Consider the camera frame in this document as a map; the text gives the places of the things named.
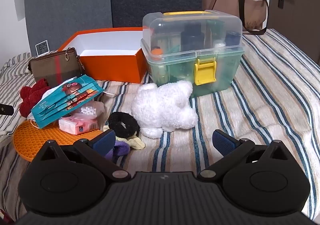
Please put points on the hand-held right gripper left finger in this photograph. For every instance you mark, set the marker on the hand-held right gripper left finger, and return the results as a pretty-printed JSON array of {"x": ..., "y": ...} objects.
[{"x": 104, "y": 141}]

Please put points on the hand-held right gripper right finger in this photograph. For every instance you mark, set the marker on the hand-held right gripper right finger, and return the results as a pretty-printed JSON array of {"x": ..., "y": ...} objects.
[{"x": 223, "y": 142}]

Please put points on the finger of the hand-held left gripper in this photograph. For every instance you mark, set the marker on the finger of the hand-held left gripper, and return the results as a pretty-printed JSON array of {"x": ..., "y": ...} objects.
[{"x": 5, "y": 110}]

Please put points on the purple plush cloth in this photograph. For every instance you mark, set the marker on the purple plush cloth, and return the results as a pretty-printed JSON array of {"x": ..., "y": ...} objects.
[{"x": 121, "y": 151}]

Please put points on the black scrunchie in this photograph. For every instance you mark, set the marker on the black scrunchie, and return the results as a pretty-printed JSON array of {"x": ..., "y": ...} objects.
[{"x": 113, "y": 120}]

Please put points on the red knitted item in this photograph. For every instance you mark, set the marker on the red knitted item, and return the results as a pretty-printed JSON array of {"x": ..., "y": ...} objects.
[{"x": 27, "y": 97}]

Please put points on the cream cloth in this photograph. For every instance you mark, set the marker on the cream cloth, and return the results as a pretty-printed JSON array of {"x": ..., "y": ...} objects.
[{"x": 137, "y": 143}]

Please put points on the pink tissue pack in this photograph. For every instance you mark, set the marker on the pink tissue pack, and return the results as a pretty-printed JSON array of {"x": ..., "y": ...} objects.
[{"x": 75, "y": 126}]

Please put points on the cotton swab bag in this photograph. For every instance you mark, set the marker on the cotton swab bag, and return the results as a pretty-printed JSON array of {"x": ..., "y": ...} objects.
[{"x": 87, "y": 110}]

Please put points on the orange silicone mat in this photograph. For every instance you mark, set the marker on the orange silicone mat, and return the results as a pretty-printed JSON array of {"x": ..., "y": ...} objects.
[{"x": 27, "y": 140}]

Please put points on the teal printed face mask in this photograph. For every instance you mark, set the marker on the teal printed face mask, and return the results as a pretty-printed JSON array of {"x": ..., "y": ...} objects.
[{"x": 65, "y": 100}]

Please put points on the white plush toy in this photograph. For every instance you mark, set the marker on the white plush toy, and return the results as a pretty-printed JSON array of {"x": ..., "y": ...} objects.
[{"x": 162, "y": 107}]

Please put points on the orange cardboard box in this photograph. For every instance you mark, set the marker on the orange cardboard box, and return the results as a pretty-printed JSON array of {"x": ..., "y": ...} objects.
[{"x": 112, "y": 67}]

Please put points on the brown plaid zipper pouch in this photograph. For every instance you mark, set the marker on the brown plaid zipper pouch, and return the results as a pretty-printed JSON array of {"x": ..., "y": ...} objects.
[{"x": 50, "y": 69}]

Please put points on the white digital clock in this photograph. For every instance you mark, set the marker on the white digital clock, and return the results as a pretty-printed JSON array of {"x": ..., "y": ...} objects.
[{"x": 42, "y": 46}]

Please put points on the clear plastic storage box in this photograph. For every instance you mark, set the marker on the clear plastic storage box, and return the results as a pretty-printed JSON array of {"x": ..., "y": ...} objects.
[{"x": 175, "y": 77}]

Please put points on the white cap bottle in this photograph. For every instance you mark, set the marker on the white cap bottle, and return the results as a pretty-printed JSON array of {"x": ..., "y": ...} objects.
[{"x": 219, "y": 44}]

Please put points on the orange cap bottle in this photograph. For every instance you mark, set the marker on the orange cap bottle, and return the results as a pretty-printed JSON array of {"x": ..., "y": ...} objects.
[{"x": 157, "y": 52}]

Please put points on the dark red garment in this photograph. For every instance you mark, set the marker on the dark red garment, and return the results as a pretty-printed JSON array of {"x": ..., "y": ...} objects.
[{"x": 4, "y": 217}]

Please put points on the dark bottle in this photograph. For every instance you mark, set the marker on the dark bottle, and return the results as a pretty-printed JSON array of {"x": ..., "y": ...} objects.
[{"x": 191, "y": 36}]

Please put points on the light grey headboard panel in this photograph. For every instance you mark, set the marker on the light grey headboard panel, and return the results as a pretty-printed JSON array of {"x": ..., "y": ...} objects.
[{"x": 67, "y": 2}]

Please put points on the brown paper bag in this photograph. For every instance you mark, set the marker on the brown paper bag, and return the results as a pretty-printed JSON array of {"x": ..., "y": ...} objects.
[{"x": 230, "y": 2}]

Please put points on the brown door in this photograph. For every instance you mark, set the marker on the brown door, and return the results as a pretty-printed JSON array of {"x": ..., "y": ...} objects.
[{"x": 302, "y": 22}]

